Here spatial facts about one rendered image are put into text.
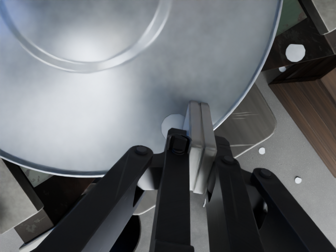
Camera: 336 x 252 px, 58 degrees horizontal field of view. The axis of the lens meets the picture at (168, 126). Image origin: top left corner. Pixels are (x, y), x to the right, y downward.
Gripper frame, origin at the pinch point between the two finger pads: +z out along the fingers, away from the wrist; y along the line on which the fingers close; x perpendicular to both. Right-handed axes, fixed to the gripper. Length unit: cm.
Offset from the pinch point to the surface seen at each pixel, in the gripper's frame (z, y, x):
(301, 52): 19.7, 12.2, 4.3
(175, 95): 4.5, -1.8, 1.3
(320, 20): 21.9, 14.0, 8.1
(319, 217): 68, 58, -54
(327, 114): 53, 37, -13
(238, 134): 4.0, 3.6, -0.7
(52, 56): 4.3, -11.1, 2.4
